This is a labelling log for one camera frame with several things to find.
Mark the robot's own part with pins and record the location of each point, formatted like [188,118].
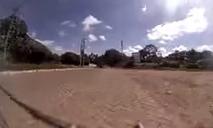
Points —
[139,125]
[72,126]

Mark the large dark tree clump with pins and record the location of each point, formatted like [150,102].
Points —
[17,43]

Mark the grass strip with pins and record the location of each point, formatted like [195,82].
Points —
[27,66]

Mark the reddish dirt road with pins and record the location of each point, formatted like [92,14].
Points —
[110,93]

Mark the row of trees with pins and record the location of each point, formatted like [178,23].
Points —
[114,58]

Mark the pole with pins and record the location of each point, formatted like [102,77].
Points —
[82,50]
[121,46]

